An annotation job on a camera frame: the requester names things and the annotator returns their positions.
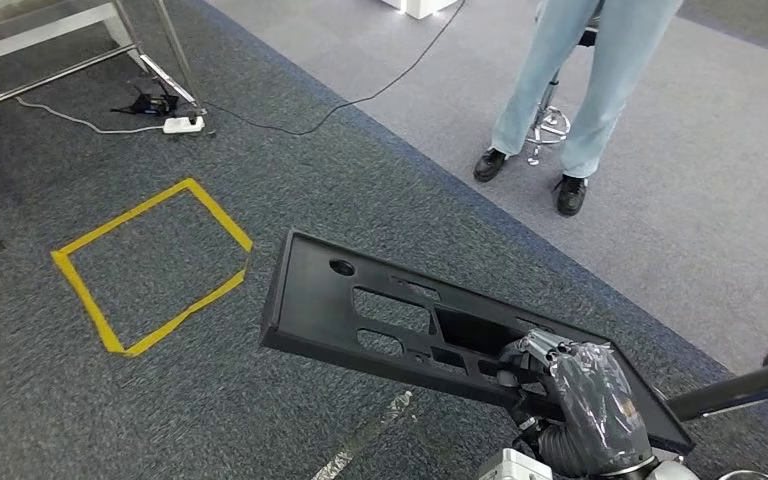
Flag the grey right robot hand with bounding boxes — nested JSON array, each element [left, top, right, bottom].
[[497, 329, 658, 479]]

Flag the black plastic panel part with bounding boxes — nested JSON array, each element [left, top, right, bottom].
[[259, 228, 696, 458]]

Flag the stainless steel workbench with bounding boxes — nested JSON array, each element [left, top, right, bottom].
[[0, 0, 208, 158]]

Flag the clear floor tape strip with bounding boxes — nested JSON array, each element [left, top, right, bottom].
[[309, 389, 420, 480]]

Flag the chrome stool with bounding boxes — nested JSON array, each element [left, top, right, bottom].
[[524, 19, 608, 168]]

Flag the standing person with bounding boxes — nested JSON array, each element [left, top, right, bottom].
[[472, 0, 684, 219]]

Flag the white lit display block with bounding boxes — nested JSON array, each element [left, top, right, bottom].
[[379, 0, 462, 22]]

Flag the white power strip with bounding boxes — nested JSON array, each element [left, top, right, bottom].
[[161, 113, 207, 136]]

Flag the yellow floor tape square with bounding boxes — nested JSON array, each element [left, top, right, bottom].
[[50, 177, 255, 360]]

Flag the black router with antennas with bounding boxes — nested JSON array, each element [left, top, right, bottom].
[[110, 82, 182, 119]]

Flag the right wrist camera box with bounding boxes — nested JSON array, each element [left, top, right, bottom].
[[476, 447, 555, 480]]

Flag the black stanchion post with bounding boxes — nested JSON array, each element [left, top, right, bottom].
[[664, 346, 768, 429]]

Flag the black floor cable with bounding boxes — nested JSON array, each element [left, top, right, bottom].
[[201, 0, 469, 138]]

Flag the white power cable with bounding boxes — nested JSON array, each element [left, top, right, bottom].
[[12, 95, 168, 136]]

